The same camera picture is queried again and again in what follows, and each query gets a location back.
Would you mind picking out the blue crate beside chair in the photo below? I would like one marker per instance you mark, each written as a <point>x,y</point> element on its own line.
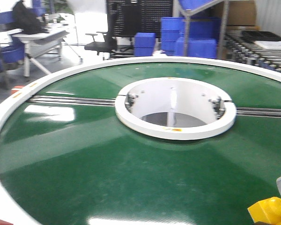
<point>144,44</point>

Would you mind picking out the roller conveyor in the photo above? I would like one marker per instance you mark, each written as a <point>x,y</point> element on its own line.
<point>264,54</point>

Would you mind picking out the black tray on conveyor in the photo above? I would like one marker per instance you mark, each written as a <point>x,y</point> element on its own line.
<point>255,35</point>

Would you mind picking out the white inner ring hub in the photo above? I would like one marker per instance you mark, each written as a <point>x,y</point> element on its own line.
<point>175,108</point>

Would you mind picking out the white outer turntable rim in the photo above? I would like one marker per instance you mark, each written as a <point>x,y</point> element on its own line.
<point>66,158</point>

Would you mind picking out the white folding desk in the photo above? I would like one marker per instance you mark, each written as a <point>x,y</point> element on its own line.
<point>36,45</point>

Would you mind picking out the black pegboard panel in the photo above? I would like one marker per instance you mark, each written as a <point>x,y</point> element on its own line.
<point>142,16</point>

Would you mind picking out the stacked blue crates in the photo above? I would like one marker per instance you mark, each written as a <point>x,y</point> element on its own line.
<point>202,39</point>

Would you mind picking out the yellow studded toy brick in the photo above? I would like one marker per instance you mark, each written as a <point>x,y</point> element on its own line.
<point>266,212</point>

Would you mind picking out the black office chair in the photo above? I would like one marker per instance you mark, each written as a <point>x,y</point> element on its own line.
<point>109,45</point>

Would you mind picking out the cardboard box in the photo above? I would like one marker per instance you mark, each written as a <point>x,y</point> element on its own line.
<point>241,14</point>

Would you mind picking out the black backpack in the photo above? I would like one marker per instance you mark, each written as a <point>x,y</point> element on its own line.
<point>25,19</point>

